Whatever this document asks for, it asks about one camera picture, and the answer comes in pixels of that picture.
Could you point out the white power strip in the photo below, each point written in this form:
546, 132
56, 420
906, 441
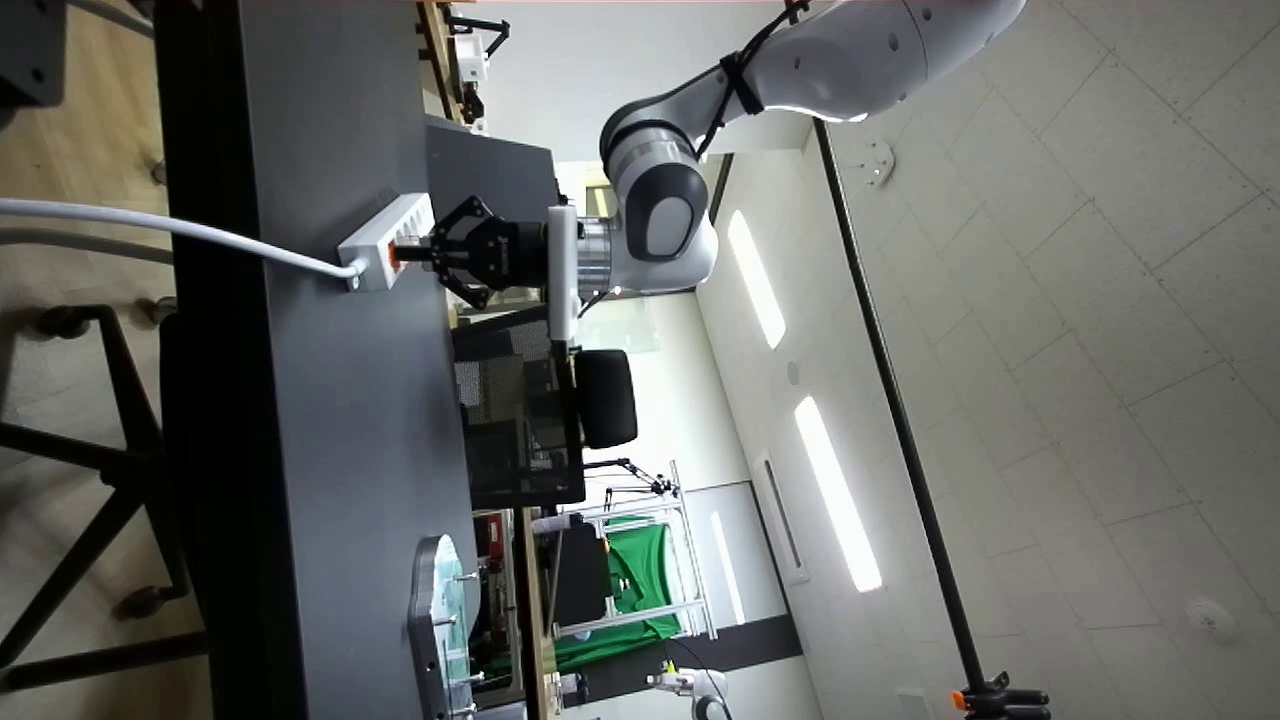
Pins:
373, 242

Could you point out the round white ceiling sensor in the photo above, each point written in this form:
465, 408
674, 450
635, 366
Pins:
877, 160

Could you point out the white metal frame rack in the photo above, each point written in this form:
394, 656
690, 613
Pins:
684, 561

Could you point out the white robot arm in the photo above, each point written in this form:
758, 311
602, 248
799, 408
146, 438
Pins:
852, 54

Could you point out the black box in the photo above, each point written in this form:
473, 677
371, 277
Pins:
485, 167

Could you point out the long ceiling light strip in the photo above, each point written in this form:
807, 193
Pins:
839, 492
758, 281

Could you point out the black office chair back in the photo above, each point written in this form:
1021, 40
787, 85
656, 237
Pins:
611, 399

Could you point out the grey metal box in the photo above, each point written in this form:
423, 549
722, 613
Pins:
25, 44

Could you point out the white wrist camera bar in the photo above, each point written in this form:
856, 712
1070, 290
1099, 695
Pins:
560, 281

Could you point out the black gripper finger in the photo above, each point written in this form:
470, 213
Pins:
465, 271
465, 226

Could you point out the black pole with clamp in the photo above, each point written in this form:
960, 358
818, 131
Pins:
906, 414

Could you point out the clear plastic container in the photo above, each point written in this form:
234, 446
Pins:
443, 624

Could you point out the black monitor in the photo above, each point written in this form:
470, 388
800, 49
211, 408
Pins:
512, 414

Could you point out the green box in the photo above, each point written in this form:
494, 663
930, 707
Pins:
642, 584

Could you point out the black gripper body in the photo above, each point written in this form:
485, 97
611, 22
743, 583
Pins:
520, 252

